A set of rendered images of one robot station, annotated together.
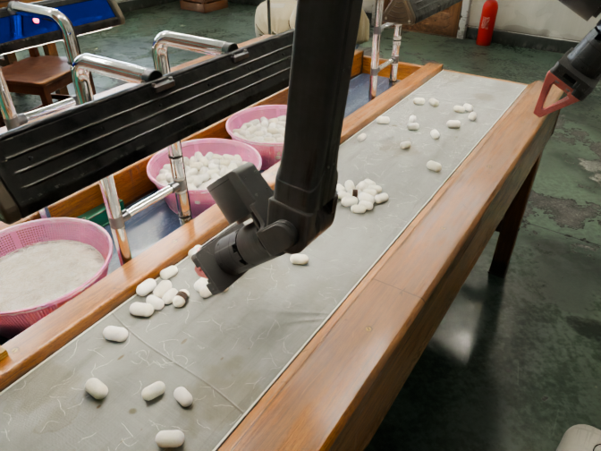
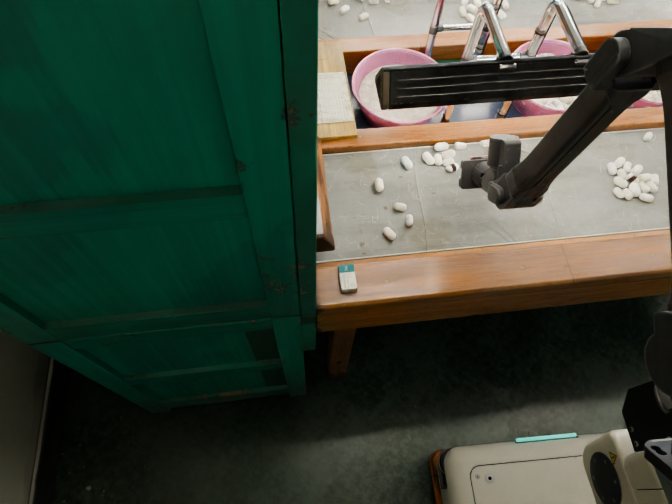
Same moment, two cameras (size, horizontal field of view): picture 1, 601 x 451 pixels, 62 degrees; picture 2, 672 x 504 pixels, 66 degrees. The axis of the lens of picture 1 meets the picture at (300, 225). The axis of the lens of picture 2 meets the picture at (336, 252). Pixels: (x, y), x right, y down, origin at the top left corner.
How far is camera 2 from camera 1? 55 cm
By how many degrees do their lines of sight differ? 40
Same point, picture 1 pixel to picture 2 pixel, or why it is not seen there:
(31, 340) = (370, 137)
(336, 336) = (502, 256)
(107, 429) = (370, 207)
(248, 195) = (502, 159)
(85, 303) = (405, 134)
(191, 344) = (435, 198)
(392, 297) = (557, 264)
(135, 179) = not seen: hidden behind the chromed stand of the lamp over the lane
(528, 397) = not seen: hidden behind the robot
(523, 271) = not seen: outside the picture
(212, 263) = (469, 171)
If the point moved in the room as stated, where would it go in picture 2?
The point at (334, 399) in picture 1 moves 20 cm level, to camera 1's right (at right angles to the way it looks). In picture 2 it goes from (467, 281) to (536, 348)
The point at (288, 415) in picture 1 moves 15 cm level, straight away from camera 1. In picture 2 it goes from (441, 269) to (484, 229)
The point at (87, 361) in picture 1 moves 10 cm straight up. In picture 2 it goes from (385, 167) to (390, 142)
